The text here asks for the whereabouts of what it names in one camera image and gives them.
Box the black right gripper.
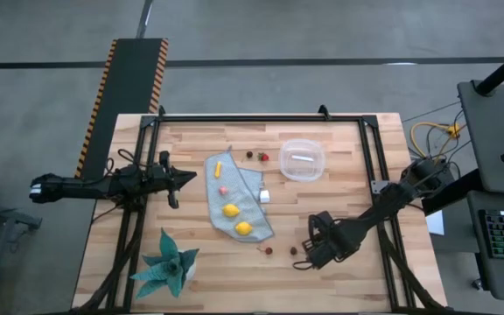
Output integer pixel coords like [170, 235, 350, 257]
[303, 234, 345, 270]

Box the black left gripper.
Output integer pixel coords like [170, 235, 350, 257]
[144, 150, 198, 210]

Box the yellow lemon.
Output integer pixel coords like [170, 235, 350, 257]
[221, 203, 242, 219]
[234, 220, 254, 236]

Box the grey waffle dish cloth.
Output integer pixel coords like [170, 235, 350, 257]
[204, 146, 275, 244]

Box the clear plastic tupperware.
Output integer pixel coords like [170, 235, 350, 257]
[278, 138, 326, 183]

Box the teal artificial plant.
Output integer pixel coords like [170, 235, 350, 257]
[129, 227, 200, 300]

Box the white plant pot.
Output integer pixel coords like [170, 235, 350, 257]
[177, 248, 199, 284]

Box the black mat with hazard stripes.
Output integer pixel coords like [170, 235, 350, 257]
[74, 38, 170, 179]

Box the white paper sheet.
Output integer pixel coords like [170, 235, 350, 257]
[425, 209, 445, 236]

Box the black desk support beam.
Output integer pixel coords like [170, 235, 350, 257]
[421, 168, 483, 216]

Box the grey desk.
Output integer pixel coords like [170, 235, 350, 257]
[465, 190, 504, 304]
[457, 80, 504, 196]

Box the grey metal stand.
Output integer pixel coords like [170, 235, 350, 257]
[0, 196, 43, 315]

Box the black slanted pole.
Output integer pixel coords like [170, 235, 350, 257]
[473, 41, 504, 96]

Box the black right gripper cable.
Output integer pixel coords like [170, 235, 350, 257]
[292, 257, 323, 271]

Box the black aluminium table frame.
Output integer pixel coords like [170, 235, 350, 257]
[70, 104, 448, 314]

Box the thin black floor cable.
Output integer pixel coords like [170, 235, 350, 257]
[402, 101, 461, 123]

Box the yellow cable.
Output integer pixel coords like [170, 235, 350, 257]
[410, 122, 462, 165]

